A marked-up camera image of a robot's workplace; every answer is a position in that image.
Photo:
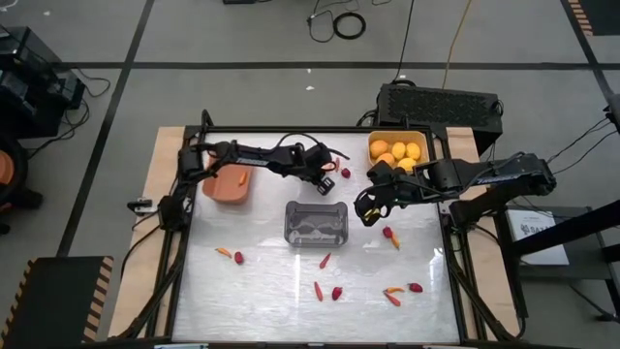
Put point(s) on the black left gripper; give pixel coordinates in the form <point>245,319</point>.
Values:
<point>317,160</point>

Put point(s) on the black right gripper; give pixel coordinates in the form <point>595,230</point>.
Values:
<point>392,186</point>

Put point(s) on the red bell pepper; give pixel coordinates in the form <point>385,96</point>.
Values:
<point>346,172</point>
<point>387,231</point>
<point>238,257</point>
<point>415,287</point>

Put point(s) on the orange fruit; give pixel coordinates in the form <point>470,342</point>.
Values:
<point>386,159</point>
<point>379,149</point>

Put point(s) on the yellow lemon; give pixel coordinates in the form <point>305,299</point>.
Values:
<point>407,164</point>
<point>398,150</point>
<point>413,150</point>

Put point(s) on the small orange carrot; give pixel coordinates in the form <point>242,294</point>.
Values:
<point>393,290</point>
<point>223,252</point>
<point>395,240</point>
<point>242,178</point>

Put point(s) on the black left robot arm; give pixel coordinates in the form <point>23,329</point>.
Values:
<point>252,160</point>

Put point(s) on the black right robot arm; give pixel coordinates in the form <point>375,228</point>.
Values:
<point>484,177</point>

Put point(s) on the grey translucent plastic basket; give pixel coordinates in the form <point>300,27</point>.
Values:
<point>315,225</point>

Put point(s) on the yellow plastic basket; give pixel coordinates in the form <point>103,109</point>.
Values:
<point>397,136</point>

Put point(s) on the large red wrapped block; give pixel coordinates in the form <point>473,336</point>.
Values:
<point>337,293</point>

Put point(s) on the orange plastic basket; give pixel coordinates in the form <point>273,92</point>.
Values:
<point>223,189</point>

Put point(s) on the black computer case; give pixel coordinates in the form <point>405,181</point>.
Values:
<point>436,106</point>

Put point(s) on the white printed sign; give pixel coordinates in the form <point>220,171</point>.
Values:
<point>523,218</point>

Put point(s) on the small black clamp device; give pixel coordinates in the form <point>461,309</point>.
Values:
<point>140,206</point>

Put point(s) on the black equipment stand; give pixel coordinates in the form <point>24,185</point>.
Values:
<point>581,228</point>

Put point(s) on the black striped-edge floor mat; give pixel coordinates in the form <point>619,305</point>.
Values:
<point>53,300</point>
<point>600,14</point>

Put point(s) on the black equipment cart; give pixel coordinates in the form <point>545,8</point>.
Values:
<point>29,87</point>

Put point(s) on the orange black round object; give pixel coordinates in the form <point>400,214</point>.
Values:
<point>6,167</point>

